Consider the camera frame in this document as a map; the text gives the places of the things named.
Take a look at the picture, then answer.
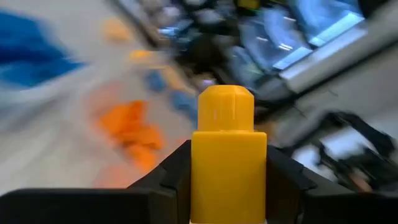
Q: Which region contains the yellow toy block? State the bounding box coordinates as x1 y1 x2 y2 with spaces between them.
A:
129 49 156 62
101 17 132 42
190 84 268 224

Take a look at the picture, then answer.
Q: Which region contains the orange toy block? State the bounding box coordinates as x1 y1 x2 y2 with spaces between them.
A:
123 127 165 171
98 100 147 135

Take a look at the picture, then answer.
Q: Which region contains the blue toy block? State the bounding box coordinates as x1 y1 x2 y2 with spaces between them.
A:
0 12 85 88
170 90 199 123
145 70 166 93

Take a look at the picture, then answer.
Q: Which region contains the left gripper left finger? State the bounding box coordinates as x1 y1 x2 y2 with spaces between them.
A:
127 139 192 224

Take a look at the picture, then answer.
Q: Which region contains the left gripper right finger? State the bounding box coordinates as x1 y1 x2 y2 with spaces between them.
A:
266 144 318 224

